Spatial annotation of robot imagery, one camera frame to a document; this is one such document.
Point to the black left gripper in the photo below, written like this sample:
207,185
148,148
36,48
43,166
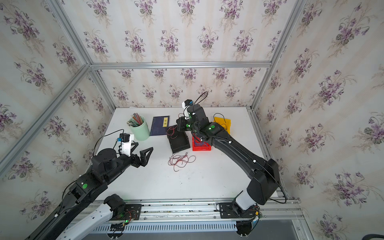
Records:
143,161

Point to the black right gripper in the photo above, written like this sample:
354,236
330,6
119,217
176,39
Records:
180,122

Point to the black plastic bin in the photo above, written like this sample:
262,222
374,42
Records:
179,141

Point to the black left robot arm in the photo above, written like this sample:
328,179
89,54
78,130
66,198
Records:
106,167

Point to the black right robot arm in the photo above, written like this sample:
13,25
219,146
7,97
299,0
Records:
264,175

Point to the green pen cup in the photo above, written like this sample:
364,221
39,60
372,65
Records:
141,131

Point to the dark blue book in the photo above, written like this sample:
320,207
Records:
159,125

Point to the red plastic bin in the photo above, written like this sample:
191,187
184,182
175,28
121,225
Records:
199,146

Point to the coloured pencils bundle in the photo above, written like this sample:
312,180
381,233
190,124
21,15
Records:
135,119

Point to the yellow plastic bin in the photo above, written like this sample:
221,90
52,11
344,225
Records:
225,123

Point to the white ventilation grille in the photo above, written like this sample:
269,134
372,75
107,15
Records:
164,227

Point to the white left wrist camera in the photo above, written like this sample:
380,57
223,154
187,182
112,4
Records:
125,141

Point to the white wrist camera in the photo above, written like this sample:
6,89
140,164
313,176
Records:
125,141
185,105

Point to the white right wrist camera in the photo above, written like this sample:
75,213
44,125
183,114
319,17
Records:
185,105

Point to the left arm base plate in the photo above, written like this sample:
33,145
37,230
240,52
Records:
126,212

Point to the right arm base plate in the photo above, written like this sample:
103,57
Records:
234,210

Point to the aluminium rail frame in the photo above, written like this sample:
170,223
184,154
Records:
209,210

